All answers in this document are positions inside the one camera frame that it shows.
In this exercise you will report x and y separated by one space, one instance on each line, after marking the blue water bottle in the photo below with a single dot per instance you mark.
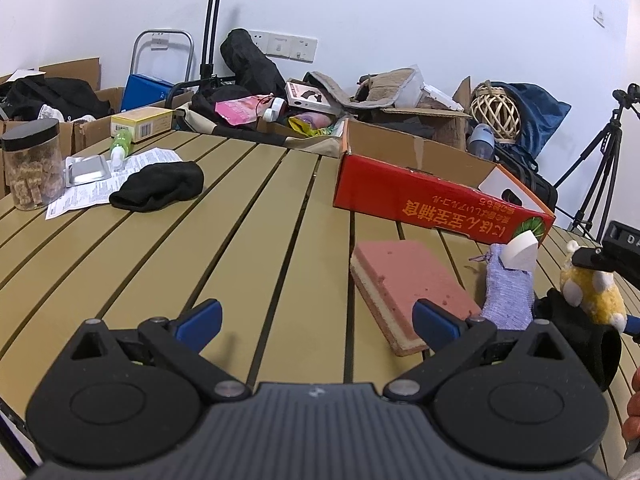
481 143

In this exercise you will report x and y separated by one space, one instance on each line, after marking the pink white product box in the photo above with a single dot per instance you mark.
306 97

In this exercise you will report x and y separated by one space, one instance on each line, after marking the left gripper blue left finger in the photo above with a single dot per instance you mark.
199 326

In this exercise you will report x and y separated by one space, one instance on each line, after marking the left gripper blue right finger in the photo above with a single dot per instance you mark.
436 326

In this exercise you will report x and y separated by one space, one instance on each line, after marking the white paper leaflet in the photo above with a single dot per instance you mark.
97 193

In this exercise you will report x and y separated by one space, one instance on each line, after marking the yellow medicine box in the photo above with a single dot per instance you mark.
142 123

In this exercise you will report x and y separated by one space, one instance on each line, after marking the white foam wedge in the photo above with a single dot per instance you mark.
520 254

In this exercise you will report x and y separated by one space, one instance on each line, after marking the wicker ball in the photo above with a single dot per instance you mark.
491 105

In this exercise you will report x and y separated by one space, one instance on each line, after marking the black camera tripod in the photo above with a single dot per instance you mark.
592 215

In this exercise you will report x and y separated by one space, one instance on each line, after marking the black beanie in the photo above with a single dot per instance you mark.
156 186

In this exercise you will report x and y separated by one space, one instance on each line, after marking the white wall outlet strip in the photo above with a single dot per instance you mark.
295 48

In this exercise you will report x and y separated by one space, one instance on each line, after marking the person's hand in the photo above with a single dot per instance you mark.
631 426

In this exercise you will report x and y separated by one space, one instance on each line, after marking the pink plastic packet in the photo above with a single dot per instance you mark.
243 111

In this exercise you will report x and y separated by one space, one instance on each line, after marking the small green white bottle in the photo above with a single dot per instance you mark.
120 148

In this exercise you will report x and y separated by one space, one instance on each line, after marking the red cardboard box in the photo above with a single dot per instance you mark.
400 177

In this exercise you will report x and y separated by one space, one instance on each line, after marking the brown cardboard box left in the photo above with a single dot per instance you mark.
74 134

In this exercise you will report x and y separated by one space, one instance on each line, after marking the clear jar with black lid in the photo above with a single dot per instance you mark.
33 163

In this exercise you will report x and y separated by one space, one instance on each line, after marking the black clothes in box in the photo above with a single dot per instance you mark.
73 98

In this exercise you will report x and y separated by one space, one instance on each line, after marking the dark blue cloth bag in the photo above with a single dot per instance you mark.
540 116

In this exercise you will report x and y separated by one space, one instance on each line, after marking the black bag on wall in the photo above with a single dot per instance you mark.
253 70

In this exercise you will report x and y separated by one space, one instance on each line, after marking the black trolley handle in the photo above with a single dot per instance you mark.
209 38

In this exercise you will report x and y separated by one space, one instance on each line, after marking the pink layered sponge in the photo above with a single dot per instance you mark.
392 276

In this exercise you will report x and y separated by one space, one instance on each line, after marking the silver blister pack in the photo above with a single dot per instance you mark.
85 170

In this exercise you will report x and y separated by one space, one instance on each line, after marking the purple knitted pouch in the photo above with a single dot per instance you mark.
509 293

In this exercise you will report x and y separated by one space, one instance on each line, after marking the black fabric pouch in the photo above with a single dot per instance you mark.
597 346

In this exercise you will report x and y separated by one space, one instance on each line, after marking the open brown cardboard box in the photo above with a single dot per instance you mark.
402 100

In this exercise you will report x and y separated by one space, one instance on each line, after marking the yellow hamster plush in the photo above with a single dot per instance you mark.
594 291

